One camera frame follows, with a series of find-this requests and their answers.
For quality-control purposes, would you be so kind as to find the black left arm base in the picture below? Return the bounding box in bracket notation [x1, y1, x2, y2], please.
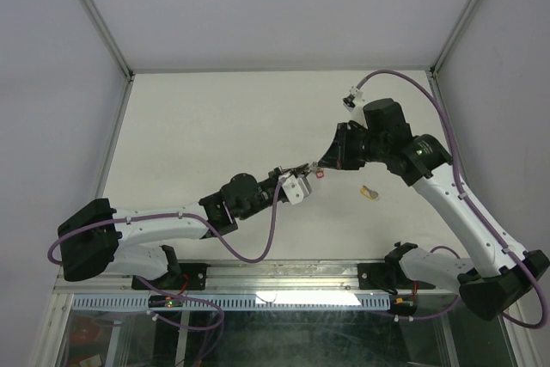
[149, 262, 210, 291]

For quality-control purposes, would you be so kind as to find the yellow tagged silver key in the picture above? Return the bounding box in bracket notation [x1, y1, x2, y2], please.
[360, 186, 380, 201]

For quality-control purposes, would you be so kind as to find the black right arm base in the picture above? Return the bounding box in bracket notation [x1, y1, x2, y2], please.
[357, 262, 413, 295]

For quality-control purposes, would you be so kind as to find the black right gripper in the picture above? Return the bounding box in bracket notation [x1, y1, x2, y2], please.
[318, 123, 388, 170]

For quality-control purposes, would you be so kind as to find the perforated grey cable duct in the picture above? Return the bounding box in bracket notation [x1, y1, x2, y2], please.
[72, 291, 390, 312]

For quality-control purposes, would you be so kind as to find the left aluminium frame post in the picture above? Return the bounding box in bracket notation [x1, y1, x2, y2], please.
[78, 0, 134, 80]

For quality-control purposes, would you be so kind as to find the aluminium frame post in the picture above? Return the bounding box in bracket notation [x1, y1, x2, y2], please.
[430, 0, 482, 76]
[78, 0, 134, 80]

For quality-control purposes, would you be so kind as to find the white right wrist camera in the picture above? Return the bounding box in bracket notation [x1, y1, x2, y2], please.
[342, 86, 366, 113]

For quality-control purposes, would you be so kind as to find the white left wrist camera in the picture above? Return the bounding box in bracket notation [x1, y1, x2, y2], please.
[279, 173, 311, 205]

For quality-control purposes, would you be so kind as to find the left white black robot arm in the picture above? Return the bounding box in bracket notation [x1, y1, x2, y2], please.
[47, 164, 311, 289]

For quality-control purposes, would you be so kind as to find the right aluminium frame post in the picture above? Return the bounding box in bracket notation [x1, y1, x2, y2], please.
[430, 0, 482, 76]

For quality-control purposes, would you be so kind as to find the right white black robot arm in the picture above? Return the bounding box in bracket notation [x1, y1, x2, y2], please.
[319, 97, 549, 321]

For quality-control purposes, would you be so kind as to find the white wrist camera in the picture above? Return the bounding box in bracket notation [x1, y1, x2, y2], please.
[342, 86, 366, 113]
[279, 173, 311, 205]

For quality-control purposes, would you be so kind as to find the aluminium front rail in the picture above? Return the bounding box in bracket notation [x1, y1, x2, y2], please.
[53, 259, 449, 294]

